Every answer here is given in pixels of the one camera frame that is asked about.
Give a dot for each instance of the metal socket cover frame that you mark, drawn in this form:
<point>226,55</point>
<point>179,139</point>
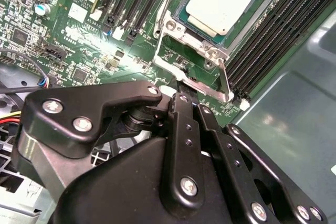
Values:
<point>207,87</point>

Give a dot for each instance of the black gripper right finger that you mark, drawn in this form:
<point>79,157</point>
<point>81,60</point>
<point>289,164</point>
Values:
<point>246,182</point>

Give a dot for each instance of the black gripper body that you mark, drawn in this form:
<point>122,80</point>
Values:
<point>118,195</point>

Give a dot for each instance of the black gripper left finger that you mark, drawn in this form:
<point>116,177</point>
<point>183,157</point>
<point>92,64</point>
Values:
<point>183,155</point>

